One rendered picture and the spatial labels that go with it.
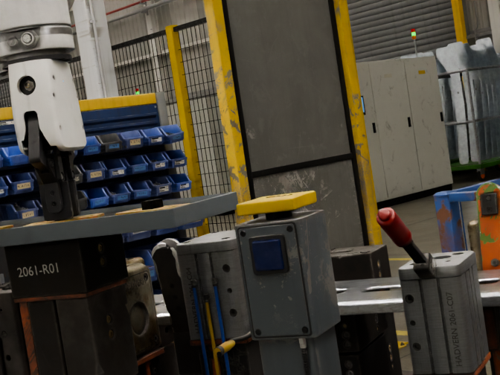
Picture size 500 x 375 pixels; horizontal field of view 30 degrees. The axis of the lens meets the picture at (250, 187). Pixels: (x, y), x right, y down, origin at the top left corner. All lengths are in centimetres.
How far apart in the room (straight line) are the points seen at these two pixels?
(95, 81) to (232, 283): 529
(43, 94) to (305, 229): 31
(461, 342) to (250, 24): 355
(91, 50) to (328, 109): 210
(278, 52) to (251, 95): 30
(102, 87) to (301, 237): 549
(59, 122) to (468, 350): 49
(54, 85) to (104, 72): 534
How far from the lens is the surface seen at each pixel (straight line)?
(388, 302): 114
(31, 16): 101
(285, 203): 86
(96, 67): 631
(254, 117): 439
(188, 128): 594
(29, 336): 105
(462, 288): 100
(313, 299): 87
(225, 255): 107
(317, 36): 480
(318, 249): 89
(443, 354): 101
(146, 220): 89
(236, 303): 108
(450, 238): 311
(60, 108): 101
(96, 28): 634
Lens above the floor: 122
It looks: 3 degrees down
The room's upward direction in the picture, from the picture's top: 9 degrees counter-clockwise
